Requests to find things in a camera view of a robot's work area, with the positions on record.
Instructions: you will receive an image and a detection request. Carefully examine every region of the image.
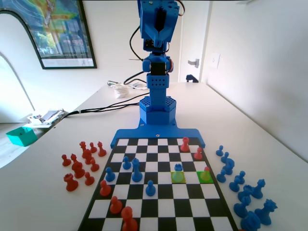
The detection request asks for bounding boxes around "red chess knight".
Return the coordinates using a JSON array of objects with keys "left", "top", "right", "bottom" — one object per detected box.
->
[
  {"left": 71, "top": 161, "right": 86, "bottom": 179},
  {"left": 82, "top": 149, "right": 95, "bottom": 165}
]

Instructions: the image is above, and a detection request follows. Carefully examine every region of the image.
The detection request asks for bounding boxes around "red chess rook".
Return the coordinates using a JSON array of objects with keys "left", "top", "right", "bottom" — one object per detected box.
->
[{"left": 63, "top": 173, "right": 79, "bottom": 192}]

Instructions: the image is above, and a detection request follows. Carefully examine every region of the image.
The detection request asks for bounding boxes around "blue chess queen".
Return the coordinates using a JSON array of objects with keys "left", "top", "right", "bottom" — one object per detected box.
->
[{"left": 254, "top": 199, "right": 278, "bottom": 226}]

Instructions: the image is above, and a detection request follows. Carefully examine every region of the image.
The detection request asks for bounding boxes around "white door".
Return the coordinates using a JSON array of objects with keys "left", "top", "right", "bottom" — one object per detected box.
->
[{"left": 178, "top": 0, "right": 212, "bottom": 84}]

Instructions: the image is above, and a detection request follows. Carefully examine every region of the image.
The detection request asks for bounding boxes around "printed paper sheet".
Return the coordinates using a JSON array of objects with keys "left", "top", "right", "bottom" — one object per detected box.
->
[{"left": 130, "top": 82, "right": 148, "bottom": 90}]

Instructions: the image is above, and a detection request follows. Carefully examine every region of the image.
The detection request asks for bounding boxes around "white paper stack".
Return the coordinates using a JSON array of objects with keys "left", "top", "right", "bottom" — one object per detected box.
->
[{"left": 114, "top": 83, "right": 131, "bottom": 99}]

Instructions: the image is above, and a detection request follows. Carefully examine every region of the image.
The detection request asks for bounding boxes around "black framed map poster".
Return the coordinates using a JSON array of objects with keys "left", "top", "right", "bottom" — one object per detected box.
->
[{"left": 0, "top": 0, "right": 98, "bottom": 70}]

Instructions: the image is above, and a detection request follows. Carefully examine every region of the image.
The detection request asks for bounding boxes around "pile of papers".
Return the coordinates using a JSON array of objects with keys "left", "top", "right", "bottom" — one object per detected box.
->
[{"left": 26, "top": 108, "right": 70, "bottom": 128}]

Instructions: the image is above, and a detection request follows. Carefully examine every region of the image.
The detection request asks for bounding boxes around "black and white chessboard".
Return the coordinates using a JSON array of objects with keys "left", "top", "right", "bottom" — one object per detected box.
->
[{"left": 77, "top": 137, "right": 239, "bottom": 231}]

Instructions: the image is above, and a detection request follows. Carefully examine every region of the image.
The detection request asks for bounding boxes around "white arched panel dark edge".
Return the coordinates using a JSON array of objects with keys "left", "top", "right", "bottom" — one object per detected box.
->
[{"left": 0, "top": 9, "right": 44, "bottom": 123}]

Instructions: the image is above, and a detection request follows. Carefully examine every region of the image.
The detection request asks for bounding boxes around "teal plastic box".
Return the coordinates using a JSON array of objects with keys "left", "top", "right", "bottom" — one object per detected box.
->
[{"left": 6, "top": 127, "right": 39, "bottom": 147}]

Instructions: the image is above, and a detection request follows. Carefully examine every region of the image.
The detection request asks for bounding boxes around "white light switch plate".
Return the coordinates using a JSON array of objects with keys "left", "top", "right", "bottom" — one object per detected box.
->
[{"left": 211, "top": 52, "right": 221, "bottom": 70}]

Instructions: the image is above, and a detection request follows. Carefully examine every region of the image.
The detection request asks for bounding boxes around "thin black cable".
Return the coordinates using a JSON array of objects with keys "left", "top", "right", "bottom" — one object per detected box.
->
[
  {"left": 61, "top": 94, "right": 151, "bottom": 119},
  {"left": 72, "top": 103, "right": 141, "bottom": 115}
]

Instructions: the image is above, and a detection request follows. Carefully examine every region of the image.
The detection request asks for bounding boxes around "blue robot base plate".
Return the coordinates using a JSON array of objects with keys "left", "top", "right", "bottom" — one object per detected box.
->
[{"left": 110, "top": 124, "right": 207, "bottom": 149}]

